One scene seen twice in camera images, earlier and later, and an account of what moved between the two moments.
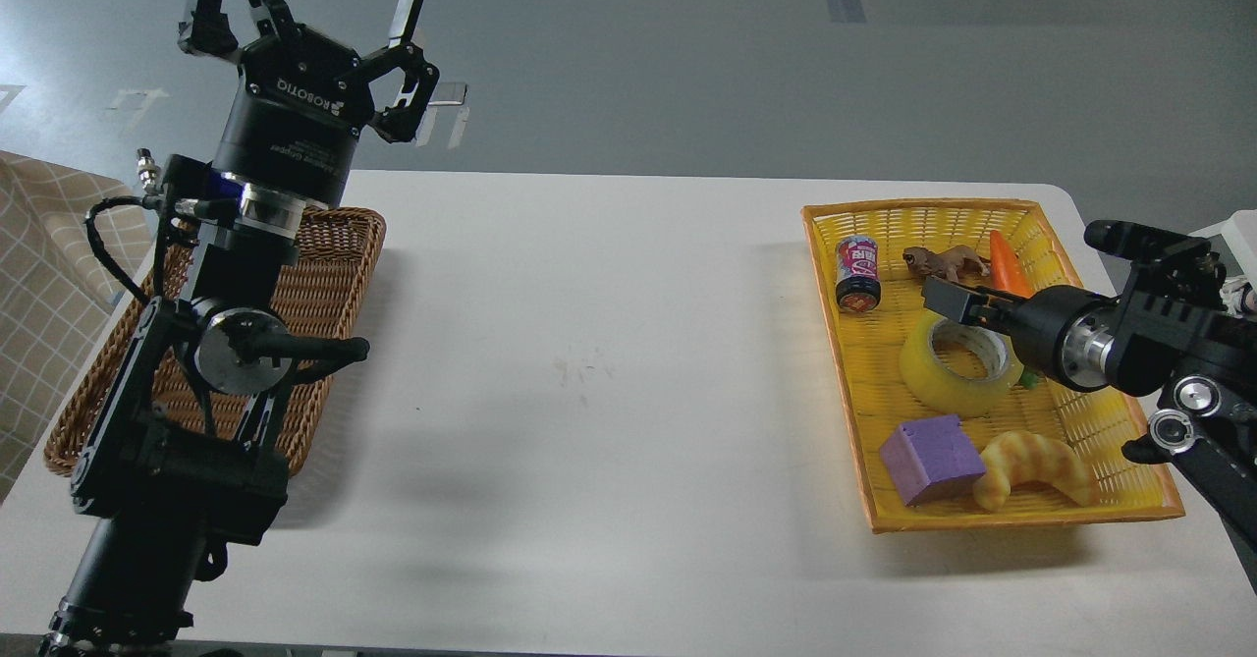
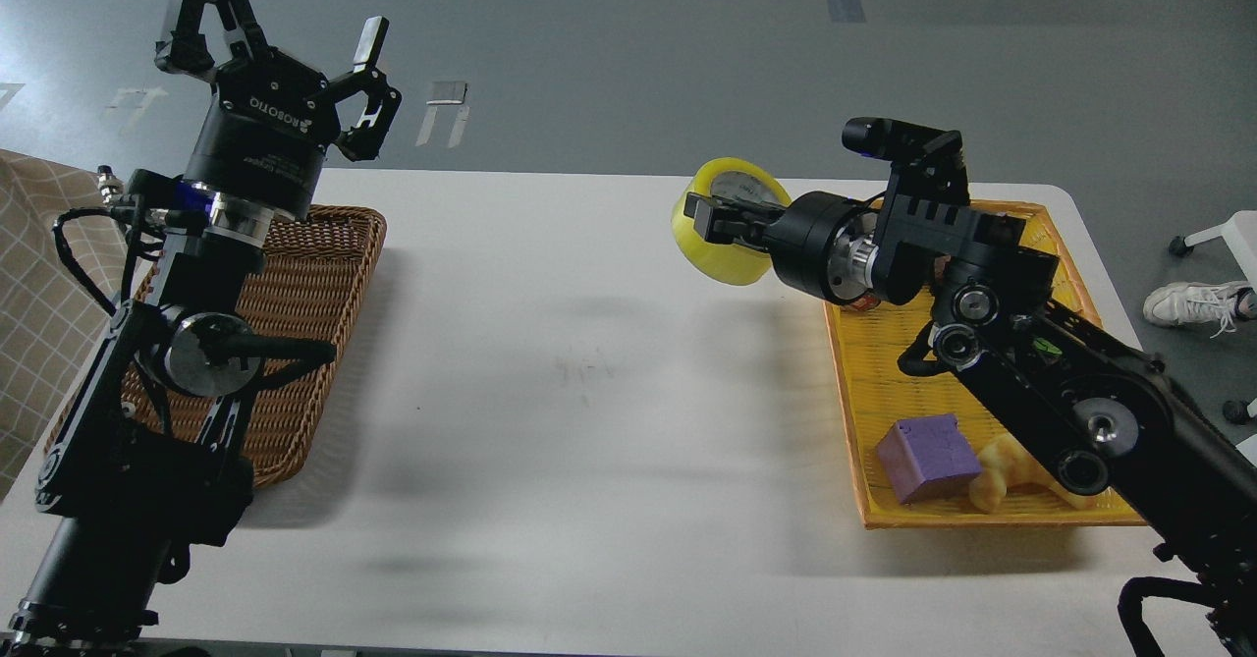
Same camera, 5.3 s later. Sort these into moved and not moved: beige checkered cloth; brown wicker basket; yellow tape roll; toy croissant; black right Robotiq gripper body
Moved: yellow tape roll; black right Robotiq gripper body
Not moved: toy croissant; brown wicker basket; beige checkered cloth
